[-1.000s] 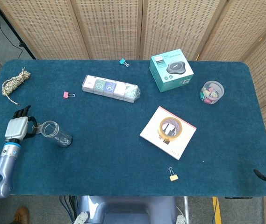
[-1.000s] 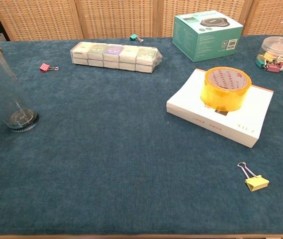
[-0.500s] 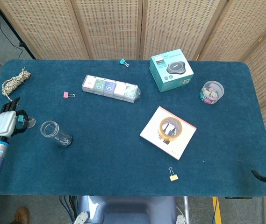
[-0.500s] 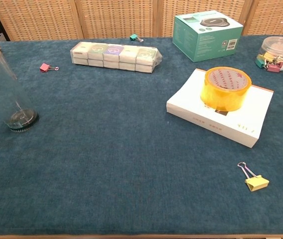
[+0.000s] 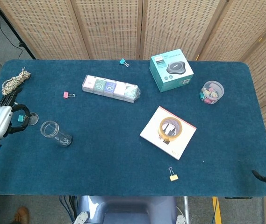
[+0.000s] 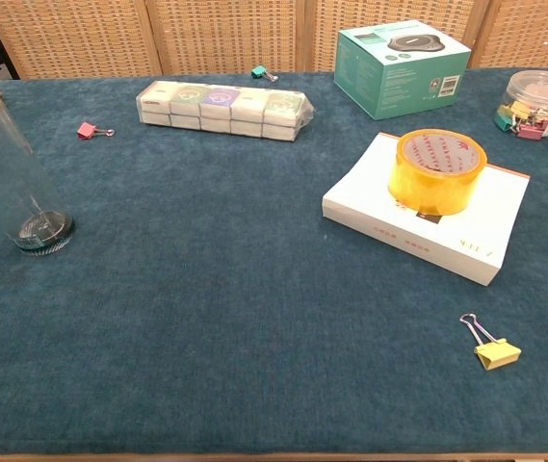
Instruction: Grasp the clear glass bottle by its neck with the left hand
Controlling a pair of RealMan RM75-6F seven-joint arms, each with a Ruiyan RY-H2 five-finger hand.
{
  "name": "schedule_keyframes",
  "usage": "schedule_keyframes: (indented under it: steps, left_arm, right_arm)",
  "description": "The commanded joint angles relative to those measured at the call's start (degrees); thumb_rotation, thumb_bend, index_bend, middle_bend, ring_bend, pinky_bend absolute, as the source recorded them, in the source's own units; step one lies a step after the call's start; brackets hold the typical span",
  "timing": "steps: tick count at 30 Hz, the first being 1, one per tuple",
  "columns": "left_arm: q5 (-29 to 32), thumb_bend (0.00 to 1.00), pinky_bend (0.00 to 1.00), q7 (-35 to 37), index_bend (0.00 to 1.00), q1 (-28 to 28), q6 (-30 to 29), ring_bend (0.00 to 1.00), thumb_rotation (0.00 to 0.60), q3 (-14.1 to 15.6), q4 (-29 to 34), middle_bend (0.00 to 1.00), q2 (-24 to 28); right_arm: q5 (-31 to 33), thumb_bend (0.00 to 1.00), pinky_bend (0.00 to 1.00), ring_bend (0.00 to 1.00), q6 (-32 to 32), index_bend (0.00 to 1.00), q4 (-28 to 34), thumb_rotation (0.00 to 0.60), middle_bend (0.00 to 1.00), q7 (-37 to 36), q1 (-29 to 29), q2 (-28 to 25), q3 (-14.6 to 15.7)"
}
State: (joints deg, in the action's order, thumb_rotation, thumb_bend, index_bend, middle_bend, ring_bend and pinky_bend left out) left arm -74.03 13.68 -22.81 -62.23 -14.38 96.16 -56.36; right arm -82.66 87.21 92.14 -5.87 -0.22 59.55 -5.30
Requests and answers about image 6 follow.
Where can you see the blue table cloth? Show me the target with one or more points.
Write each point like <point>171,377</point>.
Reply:
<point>235,308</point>

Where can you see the wrapped tissue packet bundle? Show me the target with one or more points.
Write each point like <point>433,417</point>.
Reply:
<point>225,110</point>

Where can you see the green binder clip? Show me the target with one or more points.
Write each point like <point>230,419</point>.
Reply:
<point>257,71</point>

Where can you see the yellow packing tape roll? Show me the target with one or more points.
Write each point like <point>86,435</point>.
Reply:
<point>427,185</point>

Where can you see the teal cardboard product box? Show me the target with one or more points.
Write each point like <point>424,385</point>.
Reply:
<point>389,82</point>

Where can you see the wicker screen panel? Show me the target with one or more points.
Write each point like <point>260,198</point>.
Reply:
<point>326,29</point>
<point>76,38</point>
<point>533,33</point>
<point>225,33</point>

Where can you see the pink binder clip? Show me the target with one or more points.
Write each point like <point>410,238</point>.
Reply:
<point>86,130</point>

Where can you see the white paperback book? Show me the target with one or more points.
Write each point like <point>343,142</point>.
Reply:
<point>490,216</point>

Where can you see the green clip inside jar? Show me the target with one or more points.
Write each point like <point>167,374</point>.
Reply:
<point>503,120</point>

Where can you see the large yellow binder clip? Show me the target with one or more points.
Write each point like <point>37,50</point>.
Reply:
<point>497,355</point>

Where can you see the pink clip inside jar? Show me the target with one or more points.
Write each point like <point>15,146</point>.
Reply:
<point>528,132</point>

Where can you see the yellow clip inside jar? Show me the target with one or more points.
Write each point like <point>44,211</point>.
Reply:
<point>520,110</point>

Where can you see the tall clear glass bottle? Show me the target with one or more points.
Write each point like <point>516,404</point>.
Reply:
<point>1,163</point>

